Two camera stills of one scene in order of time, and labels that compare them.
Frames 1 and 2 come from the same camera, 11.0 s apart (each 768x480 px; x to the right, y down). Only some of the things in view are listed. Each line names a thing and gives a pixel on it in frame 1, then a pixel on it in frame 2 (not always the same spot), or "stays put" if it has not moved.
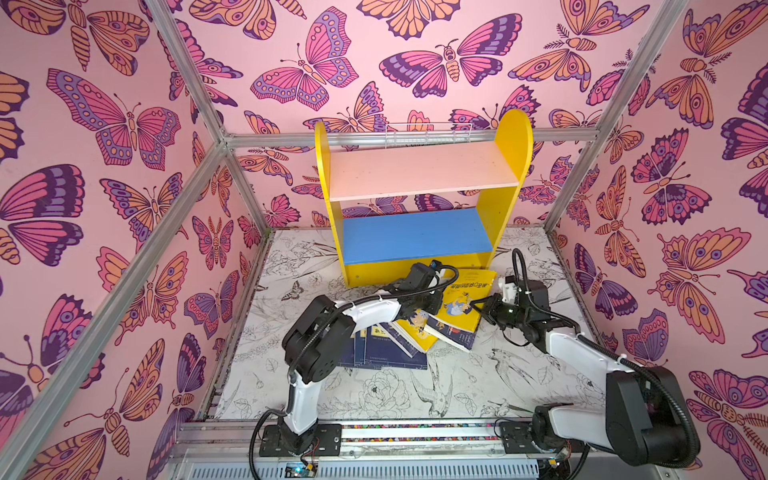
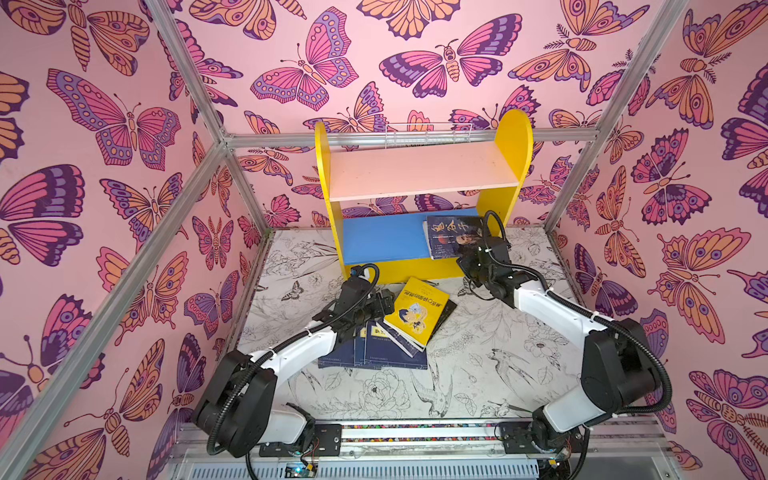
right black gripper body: [495, 308] → [472, 267]
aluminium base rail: [463, 450] stays put
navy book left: [347, 356] stays put
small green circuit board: [298, 470] stays put
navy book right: [383, 351] stays put
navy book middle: [360, 348] stays put
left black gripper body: [431, 303] → [371, 309]
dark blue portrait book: [453, 334] → [450, 236]
